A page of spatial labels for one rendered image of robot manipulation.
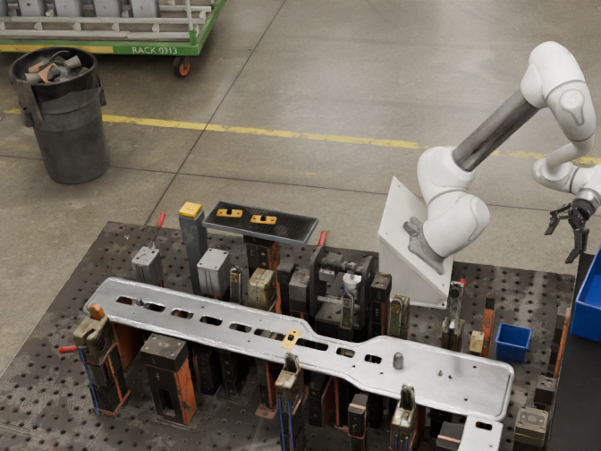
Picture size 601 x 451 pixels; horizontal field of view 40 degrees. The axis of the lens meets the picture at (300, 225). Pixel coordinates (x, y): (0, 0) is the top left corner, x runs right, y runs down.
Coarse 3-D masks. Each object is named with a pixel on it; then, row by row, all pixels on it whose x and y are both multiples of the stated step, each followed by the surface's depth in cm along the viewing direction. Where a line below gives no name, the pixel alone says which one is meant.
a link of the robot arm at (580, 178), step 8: (584, 168) 306; (592, 168) 305; (600, 168) 304; (576, 176) 304; (584, 176) 303; (592, 176) 302; (600, 176) 301; (576, 184) 304; (584, 184) 302; (592, 184) 300; (600, 184) 299; (576, 192) 306; (600, 192) 299
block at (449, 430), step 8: (448, 424) 231; (456, 424) 231; (440, 432) 229; (448, 432) 228; (456, 432) 228; (440, 440) 226; (448, 440) 226; (456, 440) 226; (440, 448) 226; (448, 448) 224; (456, 448) 224
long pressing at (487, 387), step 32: (128, 288) 279; (160, 288) 278; (128, 320) 267; (160, 320) 266; (192, 320) 265; (224, 320) 264; (256, 320) 264; (288, 320) 263; (256, 352) 253; (320, 352) 252; (384, 352) 251; (416, 352) 250; (448, 352) 249; (352, 384) 242; (384, 384) 241; (416, 384) 240; (448, 384) 239; (480, 384) 239; (512, 384) 239; (480, 416) 230
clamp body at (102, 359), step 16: (96, 320) 259; (80, 336) 254; (96, 336) 255; (112, 336) 264; (80, 352) 258; (96, 352) 257; (112, 352) 267; (96, 368) 263; (112, 368) 268; (96, 384) 269; (112, 384) 271; (96, 400) 271; (112, 400) 272; (128, 400) 279; (112, 416) 274
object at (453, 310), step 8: (456, 288) 240; (456, 296) 239; (448, 304) 244; (456, 304) 245; (448, 312) 246; (456, 312) 246; (448, 320) 247; (456, 320) 246; (448, 328) 250; (456, 328) 247
